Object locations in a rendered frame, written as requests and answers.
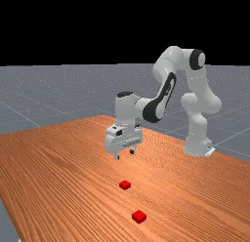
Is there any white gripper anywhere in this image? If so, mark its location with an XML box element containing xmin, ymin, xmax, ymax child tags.
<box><xmin>104</xmin><ymin>121</ymin><xmax>144</xmax><ymax>161</ymax></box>

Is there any red cube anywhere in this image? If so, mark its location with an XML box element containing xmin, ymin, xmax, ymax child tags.
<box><xmin>131</xmin><ymin>209</ymin><xmax>147</xmax><ymax>225</ymax></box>
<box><xmin>118</xmin><ymin>180</ymin><xmax>132</xmax><ymax>191</ymax></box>

